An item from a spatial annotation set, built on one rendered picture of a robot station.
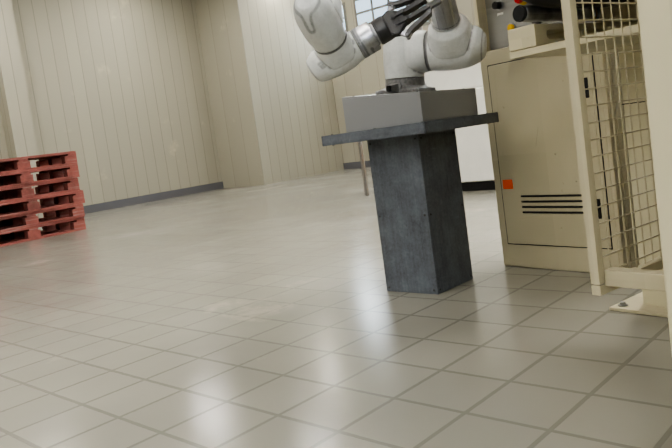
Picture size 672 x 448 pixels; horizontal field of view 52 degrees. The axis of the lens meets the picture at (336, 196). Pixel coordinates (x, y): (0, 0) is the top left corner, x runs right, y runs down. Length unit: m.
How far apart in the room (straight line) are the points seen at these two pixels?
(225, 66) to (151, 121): 1.57
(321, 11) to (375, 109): 0.82
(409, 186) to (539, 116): 0.58
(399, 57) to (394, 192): 0.51
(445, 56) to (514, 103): 0.40
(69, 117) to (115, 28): 1.67
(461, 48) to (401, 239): 0.75
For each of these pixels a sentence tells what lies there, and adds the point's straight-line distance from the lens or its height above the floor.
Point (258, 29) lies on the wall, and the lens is 11.93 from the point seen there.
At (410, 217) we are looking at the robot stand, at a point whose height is 0.30.
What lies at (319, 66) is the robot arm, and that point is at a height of 0.84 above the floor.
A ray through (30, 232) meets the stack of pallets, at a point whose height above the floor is 0.08.
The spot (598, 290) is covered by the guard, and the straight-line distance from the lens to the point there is 1.31.
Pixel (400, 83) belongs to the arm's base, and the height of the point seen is 0.81.
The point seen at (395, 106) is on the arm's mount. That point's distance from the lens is 2.52.
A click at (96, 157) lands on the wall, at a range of 11.17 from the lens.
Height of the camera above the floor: 0.64
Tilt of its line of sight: 5 degrees down
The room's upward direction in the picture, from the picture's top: 8 degrees counter-clockwise
